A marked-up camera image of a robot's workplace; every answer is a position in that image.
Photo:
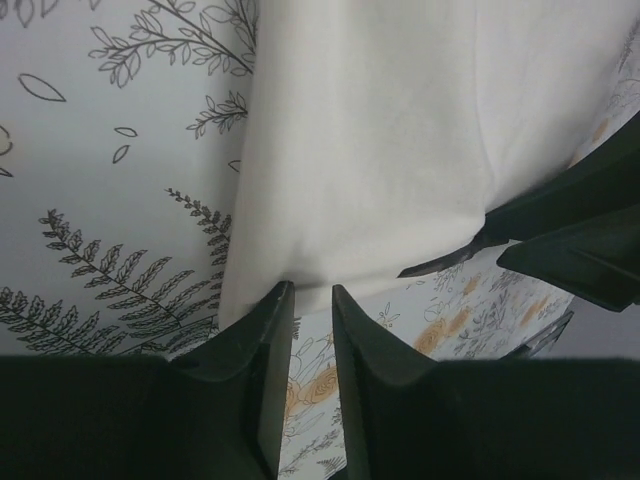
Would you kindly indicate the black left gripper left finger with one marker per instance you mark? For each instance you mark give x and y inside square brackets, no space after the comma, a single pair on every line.
[216,412]

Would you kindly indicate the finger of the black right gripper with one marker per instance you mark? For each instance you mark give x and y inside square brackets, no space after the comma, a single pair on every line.
[596,260]
[605,181]

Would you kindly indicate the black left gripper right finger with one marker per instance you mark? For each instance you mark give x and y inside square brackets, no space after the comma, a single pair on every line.
[406,416]

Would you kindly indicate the white t-shirt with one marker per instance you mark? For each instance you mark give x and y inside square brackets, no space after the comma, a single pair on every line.
[381,133]

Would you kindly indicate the floral patterned table mat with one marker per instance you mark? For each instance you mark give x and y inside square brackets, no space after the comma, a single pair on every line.
[122,132]

